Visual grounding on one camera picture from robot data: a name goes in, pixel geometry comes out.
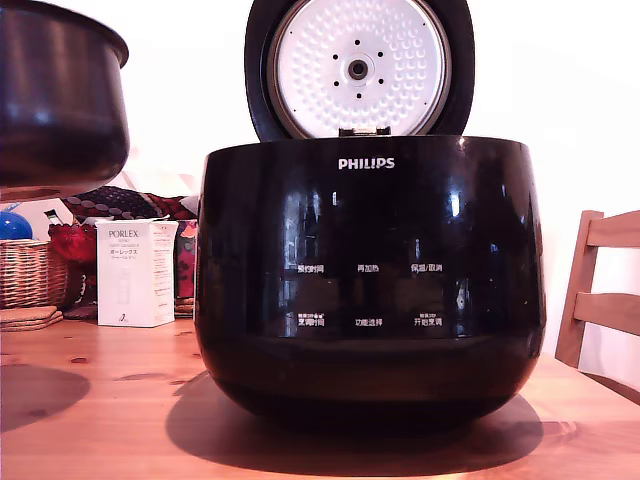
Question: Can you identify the black cooking pot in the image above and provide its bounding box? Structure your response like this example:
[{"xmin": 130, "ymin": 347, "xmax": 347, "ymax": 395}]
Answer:
[{"xmin": 0, "ymin": 6, "xmax": 132, "ymax": 204}]

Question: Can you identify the black Philips rice cooker body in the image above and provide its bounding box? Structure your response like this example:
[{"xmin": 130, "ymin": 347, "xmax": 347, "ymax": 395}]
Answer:
[{"xmin": 193, "ymin": 133, "xmax": 548, "ymax": 427}]

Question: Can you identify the rice cooker lid, dimpled plate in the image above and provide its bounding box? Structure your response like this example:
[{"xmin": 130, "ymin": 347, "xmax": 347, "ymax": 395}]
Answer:
[{"xmin": 243, "ymin": 0, "xmax": 477, "ymax": 142}]

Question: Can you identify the red floral patterned box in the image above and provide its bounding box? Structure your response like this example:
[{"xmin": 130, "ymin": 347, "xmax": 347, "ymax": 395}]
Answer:
[{"xmin": 172, "ymin": 219, "xmax": 201, "ymax": 317}]

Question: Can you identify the white Porlex carton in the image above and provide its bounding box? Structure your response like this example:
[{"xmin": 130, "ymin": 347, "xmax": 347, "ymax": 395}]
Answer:
[{"xmin": 95, "ymin": 217, "xmax": 180, "ymax": 329}]

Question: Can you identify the dark patterned cushion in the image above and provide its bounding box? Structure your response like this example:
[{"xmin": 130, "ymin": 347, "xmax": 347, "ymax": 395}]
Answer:
[{"xmin": 61, "ymin": 185, "xmax": 200, "ymax": 225}]

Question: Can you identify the woven wicker basket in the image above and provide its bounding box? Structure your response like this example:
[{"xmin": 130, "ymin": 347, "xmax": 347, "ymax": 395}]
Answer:
[{"xmin": 0, "ymin": 238, "xmax": 70, "ymax": 311}]

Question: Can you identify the wooden chair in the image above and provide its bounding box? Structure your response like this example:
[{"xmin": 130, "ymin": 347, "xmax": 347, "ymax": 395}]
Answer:
[{"xmin": 554, "ymin": 209, "xmax": 640, "ymax": 397}]

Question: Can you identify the stack of cork coasters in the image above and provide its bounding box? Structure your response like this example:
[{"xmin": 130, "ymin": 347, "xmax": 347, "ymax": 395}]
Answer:
[{"xmin": 0, "ymin": 305, "xmax": 65, "ymax": 333}]

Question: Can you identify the blue ball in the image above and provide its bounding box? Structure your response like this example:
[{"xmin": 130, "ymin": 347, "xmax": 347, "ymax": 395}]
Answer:
[{"xmin": 0, "ymin": 210, "xmax": 34, "ymax": 242}]

